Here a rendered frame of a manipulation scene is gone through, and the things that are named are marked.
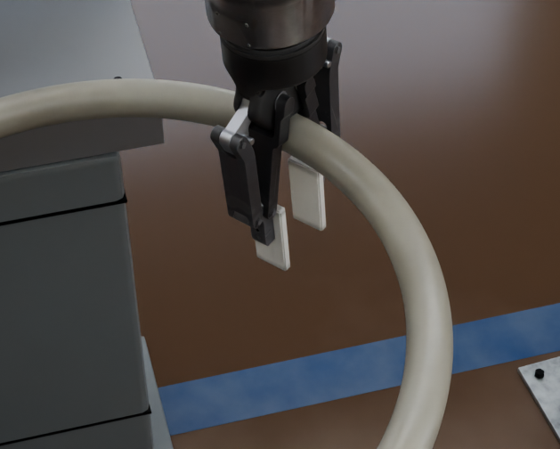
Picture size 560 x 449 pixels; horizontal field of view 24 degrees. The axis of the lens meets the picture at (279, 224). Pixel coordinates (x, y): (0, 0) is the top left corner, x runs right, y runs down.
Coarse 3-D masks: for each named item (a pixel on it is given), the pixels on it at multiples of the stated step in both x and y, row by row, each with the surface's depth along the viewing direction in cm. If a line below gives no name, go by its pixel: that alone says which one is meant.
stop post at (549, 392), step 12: (552, 360) 206; (528, 372) 205; (540, 372) 204; (552, 372) 205; (528, 384) 203; (540, 384) 203; (552, 384) 203; (540, 396) 201; (552, 396) 201; (540, 408) 200; (552, 408) 200; (552, 420) 198
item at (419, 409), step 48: (48, 96) 100; (96, 96) 100; (144, 96) 99; (192, 96) 99; (288, 144) 96; (336, 144) 94; (384, 192) 90; (384, 240) 89; (432, 288) 84; (432, 336) 82; (432, 384) 80; (432, 432) 78
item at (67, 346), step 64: (0, 192) 122; (64, 192) 124; (0, 256) 128; (64, 256) 130; (128, 256) 133; (0, 320) 134; (64, 320) 136; (128, 320) 139; (0, 384) 141; (64, 384) 143; (128, 384) 146; (0, 448) 148; (64, 448) 151; (128, 448) 154
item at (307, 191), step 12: (300, 168) 104; (312, 168) 103; (300, 180) 105; (312, 180) 104; (300, 192) 106; (312, 192) 105; (300, 204) 107; (312, 204) 106; (324, 204) 106; (300, 216) 108; (312, 216) 107; (324, 216) 107
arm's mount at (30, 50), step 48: (0, 0) 129; (48, 0) 129; (96, 0) 130; (0, 48) 124; (48, 48) 124; (96, 48) 125; (144, 48) 125; (0, 96) 119; (0, 144) 119; (48, 144) 120; (96, 144) 122; (144, 144) 123
